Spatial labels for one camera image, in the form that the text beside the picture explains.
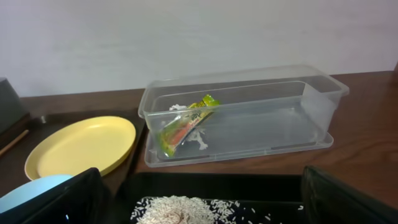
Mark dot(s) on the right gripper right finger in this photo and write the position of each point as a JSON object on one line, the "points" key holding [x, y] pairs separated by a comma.
{"points": [[329, 200]]}

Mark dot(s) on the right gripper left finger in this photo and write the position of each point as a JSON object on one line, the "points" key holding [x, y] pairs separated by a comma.
{"points": [[77, 200]]}

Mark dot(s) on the light blue bowl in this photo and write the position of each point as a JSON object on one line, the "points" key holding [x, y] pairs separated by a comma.
{"points": [[30, 190]]}

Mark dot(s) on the wooden chopstick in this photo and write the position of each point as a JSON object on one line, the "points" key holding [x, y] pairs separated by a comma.
{"points": [[13, 142]]}

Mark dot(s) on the rice food waste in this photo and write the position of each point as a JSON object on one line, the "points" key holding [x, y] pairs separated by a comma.
{"points": [[186, 210]]}

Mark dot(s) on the green snack wrapper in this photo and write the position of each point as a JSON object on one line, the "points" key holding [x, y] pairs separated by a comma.
{"points": [[175, 132]]}

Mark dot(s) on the black food waste tray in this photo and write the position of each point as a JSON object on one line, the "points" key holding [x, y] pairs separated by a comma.
{"points": [[254, 198]]}

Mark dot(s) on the clear plastic waste bin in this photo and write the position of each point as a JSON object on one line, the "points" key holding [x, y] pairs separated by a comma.
{"points": [[262, 112]]}

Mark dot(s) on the dark brown serving tray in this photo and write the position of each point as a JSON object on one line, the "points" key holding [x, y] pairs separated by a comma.
{"points": [[13, 160]]}

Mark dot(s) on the yellow round plate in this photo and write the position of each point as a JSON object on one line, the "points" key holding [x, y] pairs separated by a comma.
{"points": [[102, 142]]}

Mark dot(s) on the grey plastic dish rack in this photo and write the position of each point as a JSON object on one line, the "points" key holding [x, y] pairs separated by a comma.
{"points": [[11, 108]]}

